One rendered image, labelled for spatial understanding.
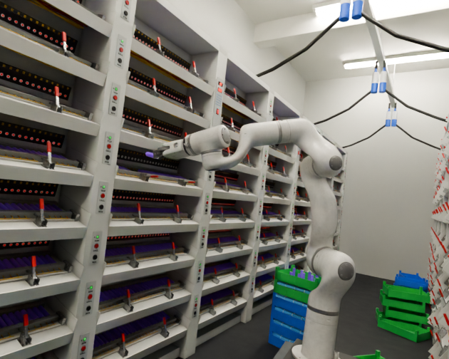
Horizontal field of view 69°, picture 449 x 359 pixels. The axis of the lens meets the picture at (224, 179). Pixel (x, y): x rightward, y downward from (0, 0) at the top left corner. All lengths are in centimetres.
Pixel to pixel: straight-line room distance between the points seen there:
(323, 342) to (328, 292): 19
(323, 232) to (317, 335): 38
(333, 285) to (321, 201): 31
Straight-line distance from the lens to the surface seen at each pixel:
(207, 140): 116
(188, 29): 180
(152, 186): 150
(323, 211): 130
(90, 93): 141
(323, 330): 138
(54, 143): 141
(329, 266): 127
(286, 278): 215
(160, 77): 185
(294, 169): 307
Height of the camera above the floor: 90
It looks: 3 degrees up
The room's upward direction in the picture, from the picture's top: 6 degrees clockwise
